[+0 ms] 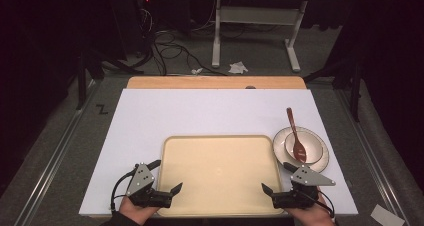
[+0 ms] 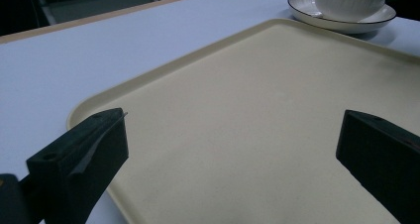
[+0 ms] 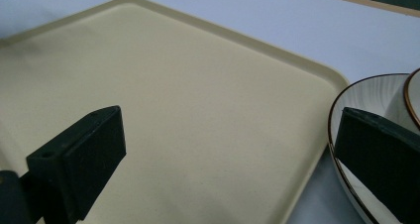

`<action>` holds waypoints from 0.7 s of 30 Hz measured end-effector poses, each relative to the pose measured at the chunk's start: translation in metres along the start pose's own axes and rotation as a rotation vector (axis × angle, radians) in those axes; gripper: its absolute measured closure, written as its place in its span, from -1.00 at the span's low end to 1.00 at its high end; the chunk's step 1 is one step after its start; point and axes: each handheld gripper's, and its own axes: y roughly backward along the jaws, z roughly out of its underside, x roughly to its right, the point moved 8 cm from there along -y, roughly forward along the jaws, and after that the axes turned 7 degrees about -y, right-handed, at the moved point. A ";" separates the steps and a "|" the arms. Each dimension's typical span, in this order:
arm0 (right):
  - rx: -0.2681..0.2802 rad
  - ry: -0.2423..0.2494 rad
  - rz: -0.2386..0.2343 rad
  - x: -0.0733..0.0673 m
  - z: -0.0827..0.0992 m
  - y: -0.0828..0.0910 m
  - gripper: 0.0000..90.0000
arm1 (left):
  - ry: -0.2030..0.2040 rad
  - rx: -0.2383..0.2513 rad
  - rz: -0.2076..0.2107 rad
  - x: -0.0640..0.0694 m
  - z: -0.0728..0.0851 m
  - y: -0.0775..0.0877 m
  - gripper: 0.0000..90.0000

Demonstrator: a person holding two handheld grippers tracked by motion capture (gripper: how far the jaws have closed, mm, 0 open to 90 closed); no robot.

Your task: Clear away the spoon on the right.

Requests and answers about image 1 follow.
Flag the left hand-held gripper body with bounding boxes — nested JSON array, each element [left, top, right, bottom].
[[125, 163, 174, 209]]

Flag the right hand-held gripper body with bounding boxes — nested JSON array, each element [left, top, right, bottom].
[[271, 164, 337, 210]]

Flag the red-brown spoon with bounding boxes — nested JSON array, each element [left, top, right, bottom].
[[285, 107, 308, 164]]

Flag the white plate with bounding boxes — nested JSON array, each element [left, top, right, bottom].
[[272, 125, 331, 174]]

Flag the white bowl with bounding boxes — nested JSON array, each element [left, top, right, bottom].
[[283, 130, 325, 166]]

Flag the beige plastic tray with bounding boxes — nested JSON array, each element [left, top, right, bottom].
[[156, 134, 290, 218]]

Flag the person's left hand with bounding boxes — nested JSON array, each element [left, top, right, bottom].
[[118, 195, 160, 226]]

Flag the person's right hand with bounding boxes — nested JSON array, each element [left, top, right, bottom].
[[285, 189, 336, 226]]

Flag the white table cover board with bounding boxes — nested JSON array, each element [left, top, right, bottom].
[[78, 88, 360, 218]]

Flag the flat white paper sheet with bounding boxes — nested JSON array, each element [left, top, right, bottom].
[[369, 203, 406, 226]]

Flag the black metal stand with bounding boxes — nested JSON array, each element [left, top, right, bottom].
[[75, 47, 146, 111], [302, 57, 365, 123]]

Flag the large crumpled white paper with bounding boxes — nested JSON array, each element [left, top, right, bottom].
[[227, 61, 250, 75]]

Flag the black computer case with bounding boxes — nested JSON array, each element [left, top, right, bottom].
[[109, 0, 153, 58]]

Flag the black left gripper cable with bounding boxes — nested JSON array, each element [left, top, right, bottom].
[[110, 170, 138, 214]]

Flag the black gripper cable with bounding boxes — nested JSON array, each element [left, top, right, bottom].
[[110, 170, 138, 214], [308, 197, 336, 219]]

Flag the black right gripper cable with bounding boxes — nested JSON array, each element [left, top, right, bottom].
[[308, 197, 336, 219]]

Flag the metal floor rail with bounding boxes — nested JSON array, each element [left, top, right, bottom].
[[334, 88, 412, 226], [13, 79, 98, 226]]

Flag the black floor cables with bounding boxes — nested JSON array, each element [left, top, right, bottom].
[[138, 7, 229, 77]]

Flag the white metal desk frame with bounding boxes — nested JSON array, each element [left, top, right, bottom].
[[211, 0, 310, 74]]

